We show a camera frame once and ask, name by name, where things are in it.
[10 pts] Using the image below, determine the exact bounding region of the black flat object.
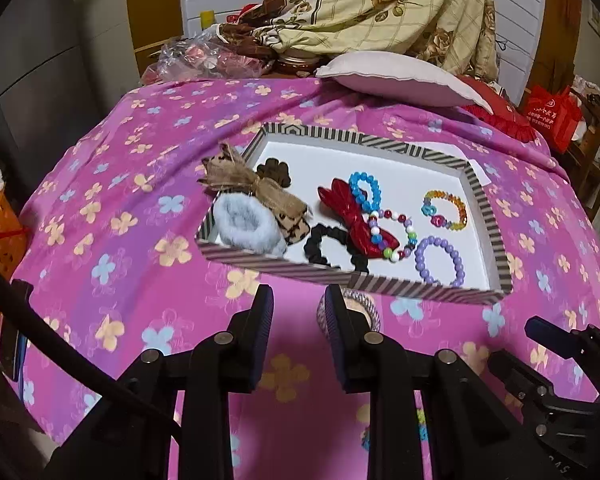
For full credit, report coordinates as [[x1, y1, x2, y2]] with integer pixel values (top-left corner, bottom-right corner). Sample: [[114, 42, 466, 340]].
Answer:
[[0, 280, 34, 382]]

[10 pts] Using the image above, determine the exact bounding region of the pale pink pillow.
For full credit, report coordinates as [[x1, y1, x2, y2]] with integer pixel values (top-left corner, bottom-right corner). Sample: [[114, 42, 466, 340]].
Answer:
[[315, 51, 493, 113]]

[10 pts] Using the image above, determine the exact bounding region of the clear plastic bag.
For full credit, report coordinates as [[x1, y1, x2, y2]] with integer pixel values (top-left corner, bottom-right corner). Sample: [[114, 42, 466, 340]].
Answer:
[[140, 27, 276, 83]]

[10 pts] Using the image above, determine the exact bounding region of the rainbow bead bracelet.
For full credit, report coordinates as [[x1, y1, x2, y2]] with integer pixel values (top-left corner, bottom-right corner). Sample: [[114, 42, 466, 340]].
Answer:
[[421, 189, 468, 232]]

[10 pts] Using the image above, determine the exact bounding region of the pink floral cloth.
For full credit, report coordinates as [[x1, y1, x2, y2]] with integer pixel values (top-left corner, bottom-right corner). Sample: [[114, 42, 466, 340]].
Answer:
[[10, 75, 600, 480]]

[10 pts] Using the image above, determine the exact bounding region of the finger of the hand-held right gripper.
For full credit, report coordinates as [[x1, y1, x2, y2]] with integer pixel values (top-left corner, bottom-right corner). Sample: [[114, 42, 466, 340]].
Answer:
[[524, 315, 591, 357], [489, 350, 556, 411]]

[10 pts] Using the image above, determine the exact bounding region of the brown scrunchie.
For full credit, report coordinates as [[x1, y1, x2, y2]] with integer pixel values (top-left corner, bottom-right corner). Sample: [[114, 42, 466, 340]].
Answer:
[[255, 158, 293, 188]]

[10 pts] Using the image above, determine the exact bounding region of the striped cardboard box tray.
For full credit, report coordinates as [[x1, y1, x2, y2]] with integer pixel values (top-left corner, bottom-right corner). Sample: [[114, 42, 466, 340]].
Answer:
[[195, 122, 513, 303]]

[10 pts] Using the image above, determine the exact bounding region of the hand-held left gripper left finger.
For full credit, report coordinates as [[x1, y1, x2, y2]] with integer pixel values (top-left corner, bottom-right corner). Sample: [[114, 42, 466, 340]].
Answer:
[[42, 284, 275, 480]]

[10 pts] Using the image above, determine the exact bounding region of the shiny red hair bow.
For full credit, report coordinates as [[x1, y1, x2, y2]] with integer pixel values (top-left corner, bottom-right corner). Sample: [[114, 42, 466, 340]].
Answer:
[[317, 177, 401, 261]]

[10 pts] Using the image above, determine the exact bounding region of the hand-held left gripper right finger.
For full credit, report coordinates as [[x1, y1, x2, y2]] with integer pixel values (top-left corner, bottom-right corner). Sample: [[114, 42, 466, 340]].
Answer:
[[324, 285, 528, 480]]

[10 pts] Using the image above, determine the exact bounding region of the leopard burlap hair bow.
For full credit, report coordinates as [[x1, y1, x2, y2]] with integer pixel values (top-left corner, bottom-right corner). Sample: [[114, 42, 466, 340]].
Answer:
[[197, 142, 313, 243]]

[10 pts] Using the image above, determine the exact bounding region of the red fringed cushion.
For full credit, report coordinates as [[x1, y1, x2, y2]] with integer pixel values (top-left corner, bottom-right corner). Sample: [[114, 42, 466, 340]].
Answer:
[[455, 75, 538, 142]]

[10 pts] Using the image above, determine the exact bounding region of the beige floral quilt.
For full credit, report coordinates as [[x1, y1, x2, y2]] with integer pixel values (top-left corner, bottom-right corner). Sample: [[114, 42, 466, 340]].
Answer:
[[220, 0, 501, 83]]

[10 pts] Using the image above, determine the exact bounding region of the purple bead bracelet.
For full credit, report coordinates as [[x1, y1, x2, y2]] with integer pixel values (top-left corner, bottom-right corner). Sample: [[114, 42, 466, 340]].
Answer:
[[414, 235, 466, 288]]

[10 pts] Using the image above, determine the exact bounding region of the glittery pink bangle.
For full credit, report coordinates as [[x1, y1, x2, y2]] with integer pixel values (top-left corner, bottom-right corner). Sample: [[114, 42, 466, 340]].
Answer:
[[316, 287, 382, 336]]

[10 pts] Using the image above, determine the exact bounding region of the black cable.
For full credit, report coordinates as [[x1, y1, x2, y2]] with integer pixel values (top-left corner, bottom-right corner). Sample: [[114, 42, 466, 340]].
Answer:
[[0, 250, 183, 441]]

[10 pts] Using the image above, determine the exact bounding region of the grey cabinet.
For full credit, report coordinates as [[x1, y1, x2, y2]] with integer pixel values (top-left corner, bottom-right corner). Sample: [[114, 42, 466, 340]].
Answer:
[[0, 0, 131, 128]]

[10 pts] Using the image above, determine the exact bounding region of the black scrunchie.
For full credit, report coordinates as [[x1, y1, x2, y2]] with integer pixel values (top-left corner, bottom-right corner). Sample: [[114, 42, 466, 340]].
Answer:
[[303, 224, 371, 275]]

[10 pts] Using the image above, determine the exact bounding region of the orange plastic basket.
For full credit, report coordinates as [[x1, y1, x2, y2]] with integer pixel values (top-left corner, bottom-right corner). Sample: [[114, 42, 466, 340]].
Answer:
[[0, 190, 28, 351]]

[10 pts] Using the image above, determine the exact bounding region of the multicolour bead bracelet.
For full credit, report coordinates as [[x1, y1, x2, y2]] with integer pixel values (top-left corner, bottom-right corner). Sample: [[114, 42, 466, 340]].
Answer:
[[367, 208, 418, 263]]

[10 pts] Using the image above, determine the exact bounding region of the blue bead bracelet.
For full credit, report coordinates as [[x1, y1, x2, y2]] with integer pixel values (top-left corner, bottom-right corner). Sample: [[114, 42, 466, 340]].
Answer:
[[348, 171, 383, 213]]

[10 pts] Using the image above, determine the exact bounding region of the red shopping bag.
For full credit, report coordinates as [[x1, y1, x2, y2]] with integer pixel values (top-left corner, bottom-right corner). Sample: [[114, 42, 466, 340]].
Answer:
[[524, 85, 583, 152]]

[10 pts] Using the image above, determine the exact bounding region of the fluffy light blue scrunchie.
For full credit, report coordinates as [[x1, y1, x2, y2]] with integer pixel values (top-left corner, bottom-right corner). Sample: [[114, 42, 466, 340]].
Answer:
[[212, 194, 288, 256]]

